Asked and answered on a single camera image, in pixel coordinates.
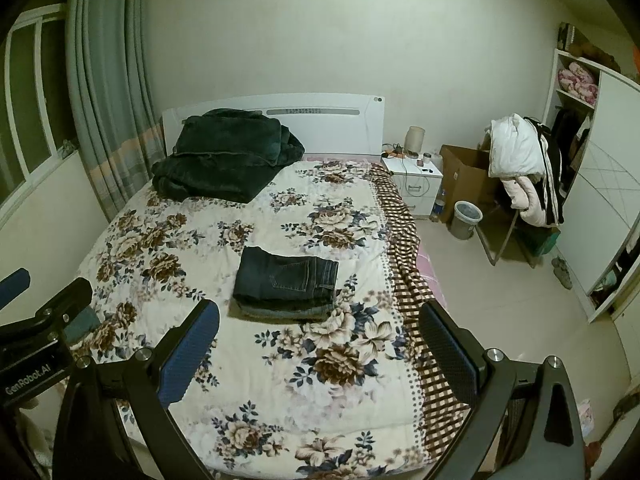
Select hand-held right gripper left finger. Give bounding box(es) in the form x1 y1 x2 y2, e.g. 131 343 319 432
52 299 221 480

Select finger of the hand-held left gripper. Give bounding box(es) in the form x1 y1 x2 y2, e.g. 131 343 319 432
0 267 31 311
0 277 94 348

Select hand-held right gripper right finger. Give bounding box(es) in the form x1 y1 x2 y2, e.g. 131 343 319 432
417 300 587 480

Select dark blue jeans pants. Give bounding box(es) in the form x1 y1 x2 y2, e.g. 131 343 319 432
232 246 340 306

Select small grey-blue folded cloth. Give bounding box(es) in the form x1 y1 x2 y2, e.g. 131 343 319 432
65 307 101 346

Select pink bed sheet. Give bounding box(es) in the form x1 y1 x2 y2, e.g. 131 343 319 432
417 242 443 303

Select folded light blue jeans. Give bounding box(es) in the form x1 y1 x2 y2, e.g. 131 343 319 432
227 290 341 323

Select bed with floral quilt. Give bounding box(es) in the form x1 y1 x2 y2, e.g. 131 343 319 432
75 157 436 476

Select brown checked bed sheet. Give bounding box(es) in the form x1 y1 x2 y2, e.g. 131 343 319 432
367 160 476 441

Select grey waste bin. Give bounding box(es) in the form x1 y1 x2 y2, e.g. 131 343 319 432
451 200 484 241

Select pair of grey shoes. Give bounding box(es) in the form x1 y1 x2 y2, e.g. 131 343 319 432
551 256 573 291

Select white nightstand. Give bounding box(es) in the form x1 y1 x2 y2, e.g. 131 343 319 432
381 155 445 216

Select cardboard box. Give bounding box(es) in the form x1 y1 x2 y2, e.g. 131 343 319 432
439 144 501 226

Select pale pink coat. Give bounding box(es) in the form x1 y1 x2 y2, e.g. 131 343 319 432
501 175 548 228

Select black striped jacket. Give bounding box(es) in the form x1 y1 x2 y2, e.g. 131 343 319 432
522 116 566 226

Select dark green blanket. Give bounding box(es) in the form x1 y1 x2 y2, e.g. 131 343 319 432
151 108 306 204

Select beige table lamp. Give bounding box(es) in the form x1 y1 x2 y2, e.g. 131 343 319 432
404 126 426 157

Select white padded jacket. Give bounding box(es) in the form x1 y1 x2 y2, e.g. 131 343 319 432
487 114 546 180

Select grey-green curtain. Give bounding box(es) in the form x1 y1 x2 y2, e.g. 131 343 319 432
65 0 166 221

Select white wardrobe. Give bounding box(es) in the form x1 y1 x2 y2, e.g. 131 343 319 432
545 47 640 323

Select white bed headboard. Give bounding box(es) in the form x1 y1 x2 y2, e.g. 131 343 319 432
161 92 387 161

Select pink floral bedding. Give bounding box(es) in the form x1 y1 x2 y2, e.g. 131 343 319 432
557 61 598 103

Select metal frame chair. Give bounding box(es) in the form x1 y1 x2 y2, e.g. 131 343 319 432
475 200 561 268

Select white frame window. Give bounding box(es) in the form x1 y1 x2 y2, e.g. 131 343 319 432
0 2 81 211

